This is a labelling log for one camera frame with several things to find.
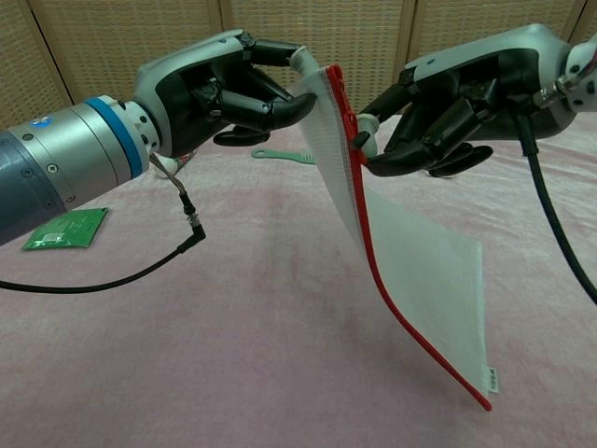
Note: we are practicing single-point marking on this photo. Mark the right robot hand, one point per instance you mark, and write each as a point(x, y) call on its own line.
point(466, 102)

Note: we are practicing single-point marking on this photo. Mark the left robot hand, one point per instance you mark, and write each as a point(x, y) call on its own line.
point(210, 93)

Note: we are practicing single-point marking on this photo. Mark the white mesh pouch red zipper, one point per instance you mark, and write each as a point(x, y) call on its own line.
point(420, 261)

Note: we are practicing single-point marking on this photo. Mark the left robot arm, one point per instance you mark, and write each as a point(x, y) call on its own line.
point(56, 163)

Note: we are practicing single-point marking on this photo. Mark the green plastic comb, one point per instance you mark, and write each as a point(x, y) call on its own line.
point(284, 155)

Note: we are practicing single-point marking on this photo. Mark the wooden woven folding screen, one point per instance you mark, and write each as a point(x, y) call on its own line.
point(116, 42)

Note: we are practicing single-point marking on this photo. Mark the green foil packet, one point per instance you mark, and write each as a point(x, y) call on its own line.
point(70, 228)

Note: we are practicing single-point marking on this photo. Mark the pink table cloth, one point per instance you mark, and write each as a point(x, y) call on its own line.
point(186, 350)

